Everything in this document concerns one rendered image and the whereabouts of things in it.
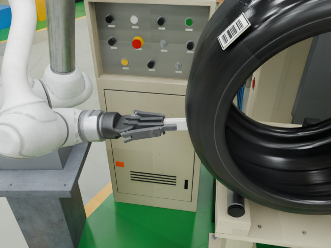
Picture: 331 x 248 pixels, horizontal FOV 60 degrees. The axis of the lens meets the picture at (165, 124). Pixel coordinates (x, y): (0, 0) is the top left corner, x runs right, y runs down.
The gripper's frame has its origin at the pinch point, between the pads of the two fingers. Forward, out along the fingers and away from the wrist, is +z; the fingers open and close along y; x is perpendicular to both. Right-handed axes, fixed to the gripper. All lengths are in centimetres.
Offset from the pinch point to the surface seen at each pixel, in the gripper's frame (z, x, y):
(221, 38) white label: 11.9, -24.7, -9.5
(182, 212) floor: -16, 107, 58
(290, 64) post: 31.9, -3.7, 25.9
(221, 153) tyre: 11.3, -0.3, -12.3
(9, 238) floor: -114, 94, 23
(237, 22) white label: 14.7, -27.2, -9.5
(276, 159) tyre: 27.3, 21.1, 10.6
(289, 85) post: 32.3, 3.2, 25.8
